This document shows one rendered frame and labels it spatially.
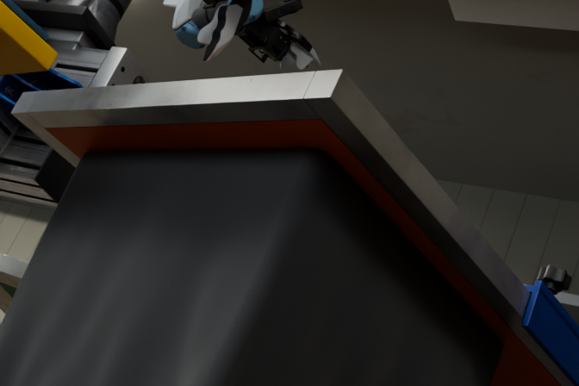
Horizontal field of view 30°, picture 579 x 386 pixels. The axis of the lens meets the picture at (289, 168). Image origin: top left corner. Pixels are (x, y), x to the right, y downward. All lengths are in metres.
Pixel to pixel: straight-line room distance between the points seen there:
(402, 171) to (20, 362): 0.53
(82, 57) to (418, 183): 0.78
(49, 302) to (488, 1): 3.73
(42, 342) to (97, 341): 0.10
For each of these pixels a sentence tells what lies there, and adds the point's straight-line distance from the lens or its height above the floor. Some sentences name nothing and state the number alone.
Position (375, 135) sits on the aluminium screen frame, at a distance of 1.19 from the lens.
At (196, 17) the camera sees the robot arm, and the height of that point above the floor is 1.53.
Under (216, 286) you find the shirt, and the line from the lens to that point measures 1.21.
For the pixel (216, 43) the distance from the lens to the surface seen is 1.42.
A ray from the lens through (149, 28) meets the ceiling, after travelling 6.48.
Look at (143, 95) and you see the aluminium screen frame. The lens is 1.36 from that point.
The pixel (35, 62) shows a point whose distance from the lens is 1.31.
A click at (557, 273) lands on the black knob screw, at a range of 1.56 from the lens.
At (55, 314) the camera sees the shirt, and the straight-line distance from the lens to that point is 1.38.
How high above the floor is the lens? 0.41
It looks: 25 degrees up
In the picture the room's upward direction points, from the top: 25 degrees clockwise
